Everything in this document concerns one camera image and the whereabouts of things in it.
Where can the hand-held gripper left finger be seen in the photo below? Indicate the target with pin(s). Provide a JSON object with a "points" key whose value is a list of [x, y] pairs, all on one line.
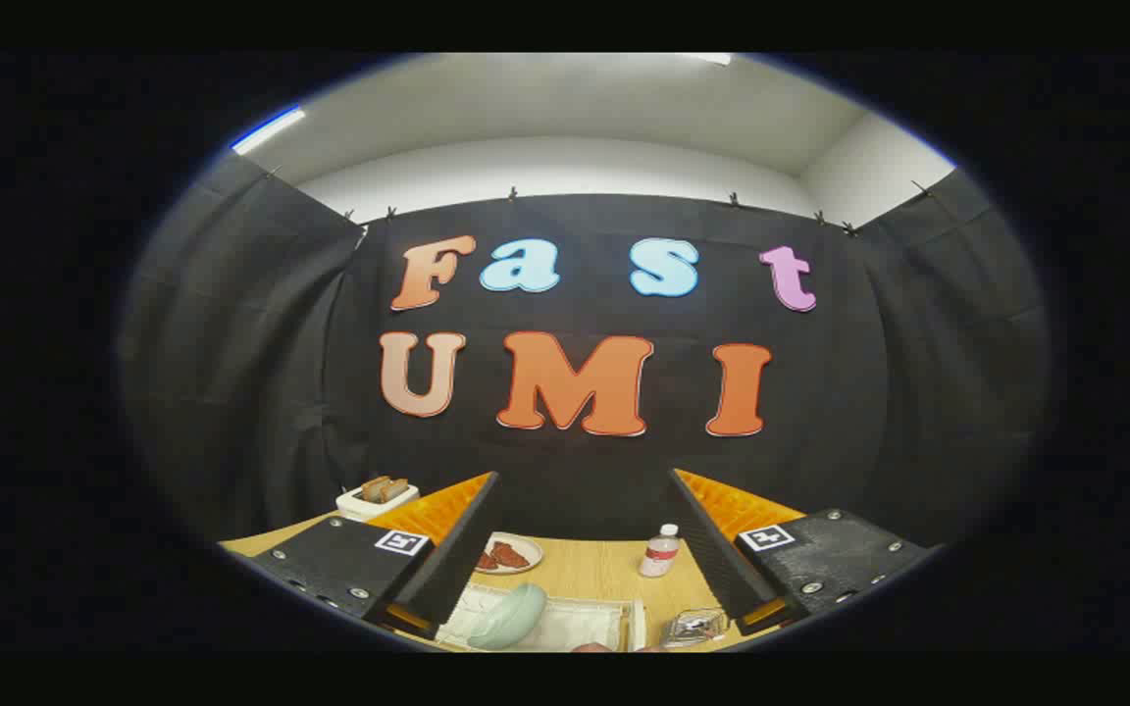
{"points": [[447, 559]]}

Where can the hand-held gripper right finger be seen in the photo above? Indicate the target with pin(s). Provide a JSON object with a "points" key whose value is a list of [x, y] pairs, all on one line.
{"points": [[712, 549]]}

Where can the pale green plate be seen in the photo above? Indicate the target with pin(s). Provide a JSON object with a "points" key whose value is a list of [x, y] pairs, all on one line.
{"points": [[508, 618]]}

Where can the white plate with meat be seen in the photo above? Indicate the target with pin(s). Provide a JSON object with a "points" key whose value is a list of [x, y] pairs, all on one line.
{"points": [[526, 549]]}

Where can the red meat piece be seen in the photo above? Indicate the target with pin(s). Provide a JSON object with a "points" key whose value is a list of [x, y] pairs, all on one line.
{"points": [[509, 556], [486, 561]]}

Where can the clear bottle with red label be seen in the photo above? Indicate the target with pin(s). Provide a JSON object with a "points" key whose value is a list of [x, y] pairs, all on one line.
{"points": [[660, 554]]}

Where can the toast slice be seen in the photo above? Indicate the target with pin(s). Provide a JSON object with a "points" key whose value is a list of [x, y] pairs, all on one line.
{"points": [[397, 488], [374, 489]]}

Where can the white toaster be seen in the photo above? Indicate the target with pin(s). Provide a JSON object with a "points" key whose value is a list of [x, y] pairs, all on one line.
{"points": [[374, 510]]}

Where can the ceiling light strip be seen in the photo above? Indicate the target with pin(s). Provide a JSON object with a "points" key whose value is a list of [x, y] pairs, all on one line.
{"points": [[269, 128]]}

